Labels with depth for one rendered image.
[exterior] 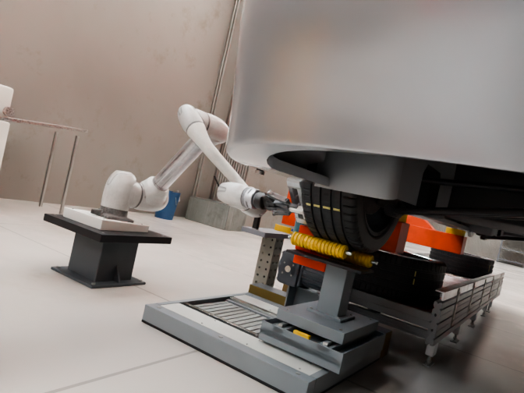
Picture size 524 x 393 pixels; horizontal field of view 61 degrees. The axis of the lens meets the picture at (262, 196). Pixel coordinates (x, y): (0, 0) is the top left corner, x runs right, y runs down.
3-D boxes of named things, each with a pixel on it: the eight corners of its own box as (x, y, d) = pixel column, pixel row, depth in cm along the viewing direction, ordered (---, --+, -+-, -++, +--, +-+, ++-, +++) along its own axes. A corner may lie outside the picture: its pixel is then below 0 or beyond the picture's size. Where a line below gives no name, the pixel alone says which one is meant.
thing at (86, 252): (32, 266, 245) (44, 213, 244) (107, 264, 287) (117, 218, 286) (88, 294, 218) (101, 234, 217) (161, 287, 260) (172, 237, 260)
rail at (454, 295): (437, 337, 216) (447, 293, 216) (425, 333, 219) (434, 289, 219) (492, 298, 422) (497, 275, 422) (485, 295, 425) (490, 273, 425)
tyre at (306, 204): (423, 87, 198) (408, 224, 220) (372, 85, 211) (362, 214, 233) (361, 105, 147) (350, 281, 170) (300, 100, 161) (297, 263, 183)
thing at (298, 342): (338, 377, 160) (344, 351, 160) (257, 340, 180) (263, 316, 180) (381, 352, 202) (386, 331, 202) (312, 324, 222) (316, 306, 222)
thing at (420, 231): (459, 254, 382) (469, 215, 382) (400, 239, 411) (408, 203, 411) (463, 254, 396) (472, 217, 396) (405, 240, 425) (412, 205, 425)
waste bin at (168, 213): (164, 216, 665) (171, 188, 664) (182, 221, 646) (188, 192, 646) (146, 214, 633) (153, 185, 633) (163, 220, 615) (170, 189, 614)
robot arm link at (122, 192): (94, 203, 251) (104, 165, 252) (122, 208, 265) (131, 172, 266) (109, 208, 241) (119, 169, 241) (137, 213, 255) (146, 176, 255)
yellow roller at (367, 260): (373, 270, 180) (376, 256, 180) (309, 252, 196) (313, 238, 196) (377, 270, 185) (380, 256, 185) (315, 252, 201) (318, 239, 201)
